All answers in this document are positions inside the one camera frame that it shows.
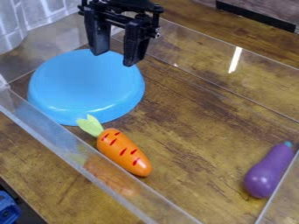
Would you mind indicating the blue upturned bowl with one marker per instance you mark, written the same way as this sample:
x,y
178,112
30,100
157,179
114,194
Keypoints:
x,y
79,84

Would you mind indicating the blue object at corner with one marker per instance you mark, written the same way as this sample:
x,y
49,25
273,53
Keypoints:
x,y
10,210

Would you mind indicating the purple toy eggplant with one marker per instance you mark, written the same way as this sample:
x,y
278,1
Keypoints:
x,y
265,174

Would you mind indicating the orange toy carrot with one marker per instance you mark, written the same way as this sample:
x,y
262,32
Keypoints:
x,y
118,147

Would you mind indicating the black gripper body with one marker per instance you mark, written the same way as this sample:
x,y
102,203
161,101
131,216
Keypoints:
x,y
119,12

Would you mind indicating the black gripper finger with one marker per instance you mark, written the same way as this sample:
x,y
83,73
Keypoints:
x,y
98,30
135,42

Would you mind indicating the clear acrylic tray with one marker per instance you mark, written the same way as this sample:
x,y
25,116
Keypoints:
x,y
219,106

